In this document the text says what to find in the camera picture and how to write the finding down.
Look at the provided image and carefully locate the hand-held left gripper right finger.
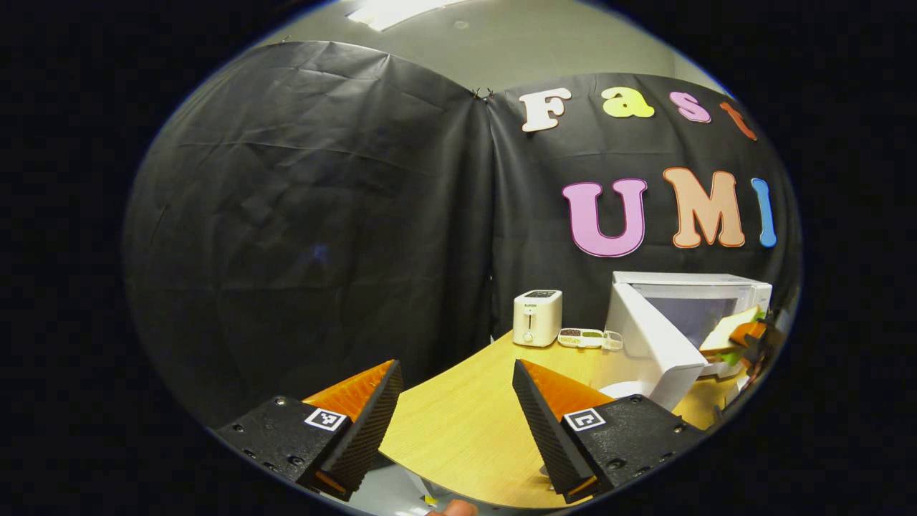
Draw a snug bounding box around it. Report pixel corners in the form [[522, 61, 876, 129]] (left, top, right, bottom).
[[512, 358, 706, 505]]

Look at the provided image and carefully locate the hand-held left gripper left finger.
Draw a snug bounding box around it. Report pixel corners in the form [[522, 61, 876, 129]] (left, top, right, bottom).
[[213, 358, 404, 502]]

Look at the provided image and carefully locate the sandwich with lettuce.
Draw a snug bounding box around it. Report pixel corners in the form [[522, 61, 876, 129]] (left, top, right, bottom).
[[698, 306, 767, 366]]

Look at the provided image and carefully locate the white microwave oven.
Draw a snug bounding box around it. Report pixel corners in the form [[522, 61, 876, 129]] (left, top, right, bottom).
[[600, 271, 773, 413]]

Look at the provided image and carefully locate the white divided condiment dish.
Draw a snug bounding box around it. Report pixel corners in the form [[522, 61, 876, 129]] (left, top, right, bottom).
[[557, 328, 624, 351]]

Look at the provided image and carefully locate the white toaster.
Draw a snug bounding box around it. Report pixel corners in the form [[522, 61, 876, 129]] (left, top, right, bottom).
[[513, 290, 563, 348]]

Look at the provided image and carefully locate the black backdrop cloth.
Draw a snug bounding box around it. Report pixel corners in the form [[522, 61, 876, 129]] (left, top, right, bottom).
[[122, 39, 803, 431]]

